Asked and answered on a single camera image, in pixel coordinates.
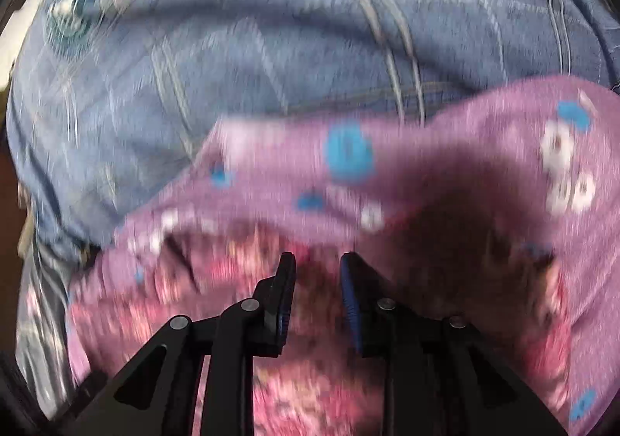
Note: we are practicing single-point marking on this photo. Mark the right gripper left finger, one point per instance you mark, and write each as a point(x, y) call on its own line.
point(196, 374)

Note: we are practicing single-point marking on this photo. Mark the blue plaid quilt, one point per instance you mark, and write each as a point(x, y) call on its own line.
point(110, 99)

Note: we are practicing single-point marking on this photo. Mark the purple floral bed sheet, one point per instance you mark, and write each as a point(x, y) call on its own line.
point(537, 162)

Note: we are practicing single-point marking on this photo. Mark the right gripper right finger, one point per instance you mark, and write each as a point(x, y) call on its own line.
point(440, 378)

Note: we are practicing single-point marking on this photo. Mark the maroon floral garment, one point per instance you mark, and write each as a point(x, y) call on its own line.
point(455, 268)

